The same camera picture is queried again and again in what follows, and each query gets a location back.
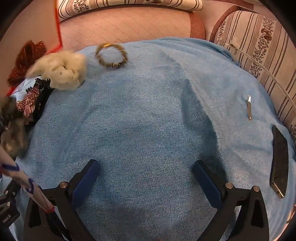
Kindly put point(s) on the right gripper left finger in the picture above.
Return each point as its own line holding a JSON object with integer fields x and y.
{"x": 65, "y": 223}

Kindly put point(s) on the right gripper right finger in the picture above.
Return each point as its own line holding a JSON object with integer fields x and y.
{"x": 252, "y": 221}

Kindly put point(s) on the dark grey sheer scrunchie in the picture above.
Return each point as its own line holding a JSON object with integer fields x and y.
{"x": 14, "y": 139}

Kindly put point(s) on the red plaid scrunchie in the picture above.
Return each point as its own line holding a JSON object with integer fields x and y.
{"x": 27, "y": 105}

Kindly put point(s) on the cream dotted scrunchie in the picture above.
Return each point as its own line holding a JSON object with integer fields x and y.
{"x": 66, "y": 70}

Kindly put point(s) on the white sleeve forearm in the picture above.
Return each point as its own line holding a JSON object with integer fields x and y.
{"x": 10, "y": 168}

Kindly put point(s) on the black smartphone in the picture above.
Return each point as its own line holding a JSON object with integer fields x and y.
{"x": 279, "y": 168}

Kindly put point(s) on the silver hair clip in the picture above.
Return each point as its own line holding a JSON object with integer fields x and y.
{"x": 248, "y": 103}

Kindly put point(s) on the black hair claw clip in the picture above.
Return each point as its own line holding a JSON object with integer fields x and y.
{"x": 45, "y": 91}

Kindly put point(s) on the blue towel blanket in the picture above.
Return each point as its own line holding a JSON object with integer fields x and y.
{"x": 176, "y": 101}

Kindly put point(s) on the red dotted hair bow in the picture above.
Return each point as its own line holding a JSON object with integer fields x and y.
{"x": 27, "y": 56}

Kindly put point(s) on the pink quilted bolster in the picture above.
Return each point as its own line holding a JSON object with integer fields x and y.
{"x": 128, "y": 24}

